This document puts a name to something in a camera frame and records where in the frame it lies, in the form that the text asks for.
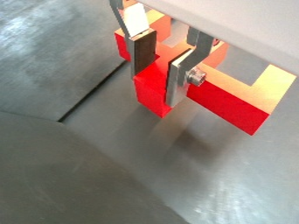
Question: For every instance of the red E-shaped block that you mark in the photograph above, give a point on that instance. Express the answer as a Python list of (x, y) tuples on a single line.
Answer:
[(243, 104)]

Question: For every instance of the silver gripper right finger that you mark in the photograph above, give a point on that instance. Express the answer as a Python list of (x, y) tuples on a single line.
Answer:
[(183, 70)]

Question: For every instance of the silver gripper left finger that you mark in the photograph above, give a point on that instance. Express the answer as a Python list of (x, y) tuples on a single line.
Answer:
[(140, 36)]

